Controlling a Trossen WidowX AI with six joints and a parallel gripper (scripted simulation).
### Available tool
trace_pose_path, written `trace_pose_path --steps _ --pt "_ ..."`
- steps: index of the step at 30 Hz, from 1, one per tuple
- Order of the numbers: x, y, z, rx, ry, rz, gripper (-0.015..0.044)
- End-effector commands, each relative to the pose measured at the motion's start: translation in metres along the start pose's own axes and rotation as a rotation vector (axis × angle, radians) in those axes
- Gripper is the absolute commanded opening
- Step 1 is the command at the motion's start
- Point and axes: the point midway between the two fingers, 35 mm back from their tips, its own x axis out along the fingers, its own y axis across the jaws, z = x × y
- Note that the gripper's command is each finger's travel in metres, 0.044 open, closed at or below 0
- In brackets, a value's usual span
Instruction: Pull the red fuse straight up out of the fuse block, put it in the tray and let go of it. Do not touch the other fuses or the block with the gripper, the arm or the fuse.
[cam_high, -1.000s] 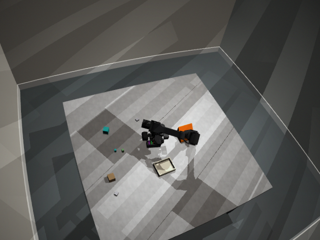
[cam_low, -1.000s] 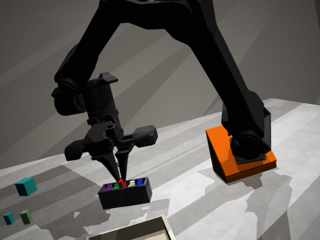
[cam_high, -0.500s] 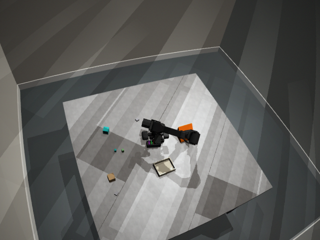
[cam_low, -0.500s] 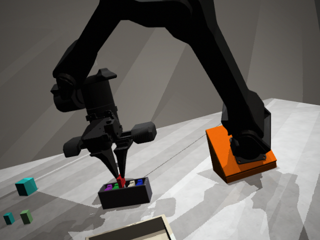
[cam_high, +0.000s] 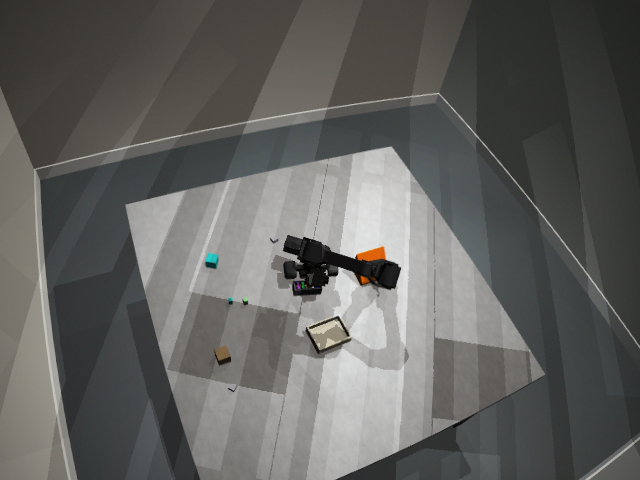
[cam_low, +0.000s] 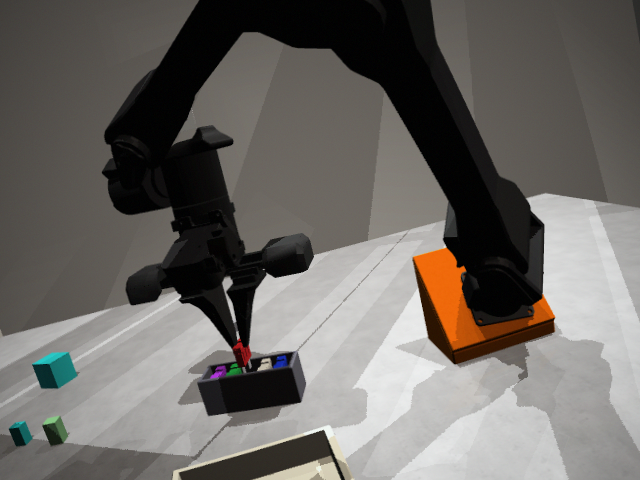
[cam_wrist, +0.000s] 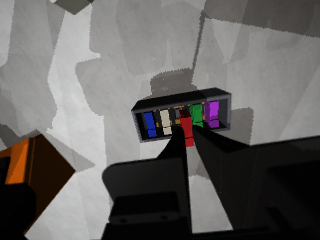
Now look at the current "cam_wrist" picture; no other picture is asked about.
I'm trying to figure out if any green fuse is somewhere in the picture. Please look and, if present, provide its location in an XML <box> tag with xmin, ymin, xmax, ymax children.
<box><xmin>190</xmin><ymin>103</ymin><xmax>203</xmax><ymax>127</ymax></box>

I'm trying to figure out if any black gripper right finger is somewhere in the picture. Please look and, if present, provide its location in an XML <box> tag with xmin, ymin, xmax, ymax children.
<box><xmin>192</xmin><ymin>125</ymin><xmax>320</xmax><ymax>230</ymax></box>

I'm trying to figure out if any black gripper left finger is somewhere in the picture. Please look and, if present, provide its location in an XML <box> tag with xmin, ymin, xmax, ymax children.
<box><xmin>102</xmin><ymin>127</ymin><xmax>192</xmax><ymax>233</ymax></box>

